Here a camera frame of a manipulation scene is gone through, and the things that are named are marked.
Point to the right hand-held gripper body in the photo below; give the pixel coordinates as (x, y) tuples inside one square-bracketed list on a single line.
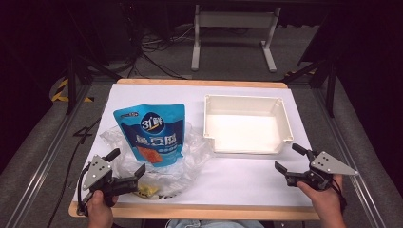
[(331, 166)]

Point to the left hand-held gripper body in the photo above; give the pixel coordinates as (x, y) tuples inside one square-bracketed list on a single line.
[(97, 171)]

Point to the blue snack pouch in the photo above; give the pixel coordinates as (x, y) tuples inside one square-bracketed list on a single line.
[(152, 133)]

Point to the clear plastic bag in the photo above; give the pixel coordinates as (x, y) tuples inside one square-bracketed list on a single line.
[(190, 152)]

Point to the person's right hand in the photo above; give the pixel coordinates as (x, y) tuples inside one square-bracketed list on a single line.
[(326, 199)]

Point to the person's left hand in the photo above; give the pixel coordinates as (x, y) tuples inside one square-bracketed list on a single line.
[(100, 207)]

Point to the small yellow packet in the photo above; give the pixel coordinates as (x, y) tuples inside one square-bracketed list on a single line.
[(146, 190)]

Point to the white paper sheet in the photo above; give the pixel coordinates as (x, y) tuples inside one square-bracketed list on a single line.
[(234, 180)]

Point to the white plastic box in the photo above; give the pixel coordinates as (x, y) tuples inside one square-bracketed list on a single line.
[(245, 131)]

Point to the black metal stand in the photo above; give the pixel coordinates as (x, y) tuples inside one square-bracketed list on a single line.
[(72, 82), (331, 82)]

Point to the yellow black floor tape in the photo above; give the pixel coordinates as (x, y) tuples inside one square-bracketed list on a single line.
[(60, 91)]

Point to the aluminium rail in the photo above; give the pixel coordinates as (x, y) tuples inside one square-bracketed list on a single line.
[(47, 158), (348, 152)]

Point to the white metal table frame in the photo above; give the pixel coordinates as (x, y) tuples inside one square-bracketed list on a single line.
[(234, 19)]

